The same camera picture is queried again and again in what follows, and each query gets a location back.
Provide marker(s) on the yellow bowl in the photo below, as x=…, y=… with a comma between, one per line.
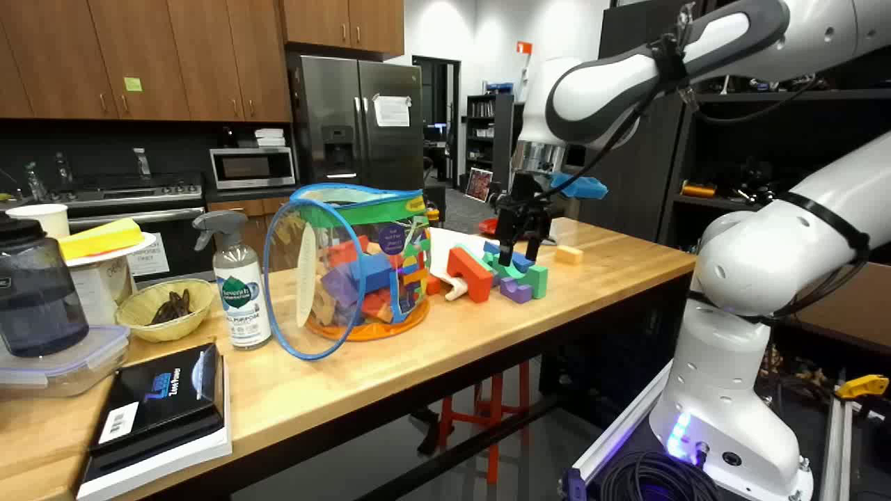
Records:
x=141, y=320

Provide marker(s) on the long red foam block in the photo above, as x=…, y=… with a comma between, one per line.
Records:
x=471, y=276

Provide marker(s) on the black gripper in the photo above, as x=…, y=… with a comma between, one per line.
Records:
x=522, y=213

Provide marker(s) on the white paper sheet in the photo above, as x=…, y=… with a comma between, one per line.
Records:
x=391, y=112

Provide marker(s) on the green sticky note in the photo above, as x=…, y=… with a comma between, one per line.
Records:
x=134, y=85

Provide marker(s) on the small purple foam block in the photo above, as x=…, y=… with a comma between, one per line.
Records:
x=515, y=294

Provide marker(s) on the small yellow foam cube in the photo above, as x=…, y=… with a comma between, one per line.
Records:
x=568, y=255

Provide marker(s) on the clear spray bottle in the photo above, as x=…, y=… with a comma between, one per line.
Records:
x=240, y=302

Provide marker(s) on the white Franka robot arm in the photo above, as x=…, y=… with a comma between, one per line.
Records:
x=742, y=370

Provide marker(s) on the black and white book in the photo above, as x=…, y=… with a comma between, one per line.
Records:
x=156, y=400

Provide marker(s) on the stainless steel stove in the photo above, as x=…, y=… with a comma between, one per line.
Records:
x=128, y=208

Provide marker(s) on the silver microwave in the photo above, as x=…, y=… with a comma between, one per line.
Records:
x=247, y=169

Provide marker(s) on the large blue foam block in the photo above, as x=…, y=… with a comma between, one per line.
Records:
x=375, y=272

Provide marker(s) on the brown wooden upper cabinets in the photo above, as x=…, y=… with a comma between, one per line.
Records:
x=185, y=57

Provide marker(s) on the green foam rod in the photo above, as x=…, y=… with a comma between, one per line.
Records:
x=504, y=272

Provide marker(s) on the white cloth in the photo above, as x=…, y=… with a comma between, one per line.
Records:
x=444, y=244

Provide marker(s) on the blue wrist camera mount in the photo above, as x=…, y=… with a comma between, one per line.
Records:
x=581, y=187

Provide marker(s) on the red plate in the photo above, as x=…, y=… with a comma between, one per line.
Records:
x=488, y=227

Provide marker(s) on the red metal stool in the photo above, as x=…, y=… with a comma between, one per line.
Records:
x=492, y=407

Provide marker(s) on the clear plastic food container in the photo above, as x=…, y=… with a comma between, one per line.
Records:
x=66, y=366

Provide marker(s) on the dark translucent pitcher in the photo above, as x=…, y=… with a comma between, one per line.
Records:
x=38, y=295

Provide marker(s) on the yellow sponge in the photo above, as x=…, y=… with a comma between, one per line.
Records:
x=98, y=240

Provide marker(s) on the stainless steel fridge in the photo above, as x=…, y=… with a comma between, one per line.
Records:
x=343, y=112

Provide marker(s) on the blue pyramid foam block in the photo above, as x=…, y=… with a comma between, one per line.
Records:
x=492, y=251

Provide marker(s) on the clear bag with blue rim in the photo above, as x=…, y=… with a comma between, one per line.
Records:
x=371, y=210

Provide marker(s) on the white cup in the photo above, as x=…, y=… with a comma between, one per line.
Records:
x=45, y=219

